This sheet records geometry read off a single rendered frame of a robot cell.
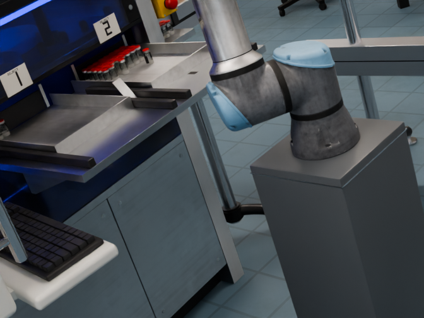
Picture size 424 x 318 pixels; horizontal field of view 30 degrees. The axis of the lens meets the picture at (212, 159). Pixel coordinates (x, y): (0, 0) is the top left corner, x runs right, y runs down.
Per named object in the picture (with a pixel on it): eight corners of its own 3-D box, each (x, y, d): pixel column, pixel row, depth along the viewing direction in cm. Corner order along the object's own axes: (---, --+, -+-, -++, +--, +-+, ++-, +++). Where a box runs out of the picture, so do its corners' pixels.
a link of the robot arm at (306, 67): (351, 101, 164) (336, 40, 158) (291, 123, 163) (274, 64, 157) (330, 84, 175) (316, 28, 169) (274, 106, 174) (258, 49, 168)
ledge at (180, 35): (139, 51, 255) (137, 45, 254) (165, 35, 263) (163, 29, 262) (169, 50, 246) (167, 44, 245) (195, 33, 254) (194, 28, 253)
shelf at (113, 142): (-30, 165, 207) (-34, 158, 206) (147, 53, 250) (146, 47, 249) (84, 183, 175) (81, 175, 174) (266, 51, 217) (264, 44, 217)
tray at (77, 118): (-18, 149, 209) (-24, 137, 208) (54, 104, 225) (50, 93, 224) (59, 159, 186) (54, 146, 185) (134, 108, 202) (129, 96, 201)
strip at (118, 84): (119, 103, 209) (111, 82, 207) (127, 97, 211) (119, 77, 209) (155, 104, 200) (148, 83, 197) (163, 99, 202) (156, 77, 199)
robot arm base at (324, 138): (373, 129, 172) (363, 88, 168) (334, 163, 163) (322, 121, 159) (318, 123, 182) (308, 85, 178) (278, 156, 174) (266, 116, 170)
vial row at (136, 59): (100, 85, 228) (94, 70, 226) (141, 58, 238) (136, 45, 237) (105, 85, 226) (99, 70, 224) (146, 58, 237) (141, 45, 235)
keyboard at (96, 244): (-38, 238, 182) (-42, 229, 181) (13, 206, 189) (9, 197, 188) (48, 282, 152) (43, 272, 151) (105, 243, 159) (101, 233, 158)
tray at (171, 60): (74, 91, 230) (70, 81, 229) (135, 54, 246) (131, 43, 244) (154, 94, 207) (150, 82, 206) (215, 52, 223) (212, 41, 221)
